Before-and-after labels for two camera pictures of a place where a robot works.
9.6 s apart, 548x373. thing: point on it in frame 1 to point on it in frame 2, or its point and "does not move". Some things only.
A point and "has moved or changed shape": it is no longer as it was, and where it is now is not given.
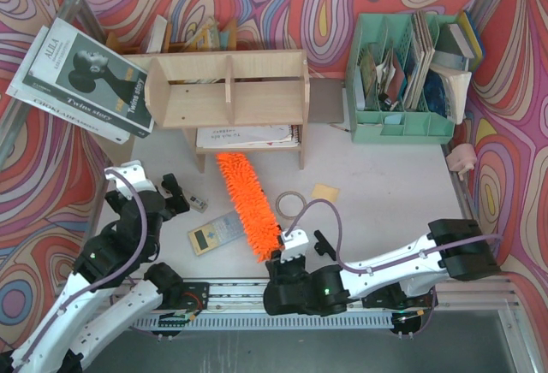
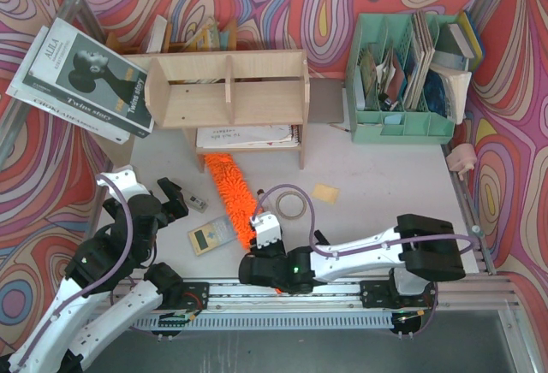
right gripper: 287,267 to 265,251
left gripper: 160,200 does not move
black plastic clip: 323,246 does not move
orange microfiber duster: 262,229 has moved or changed shape
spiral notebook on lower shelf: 275,136 does not move
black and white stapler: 197,204 does not move
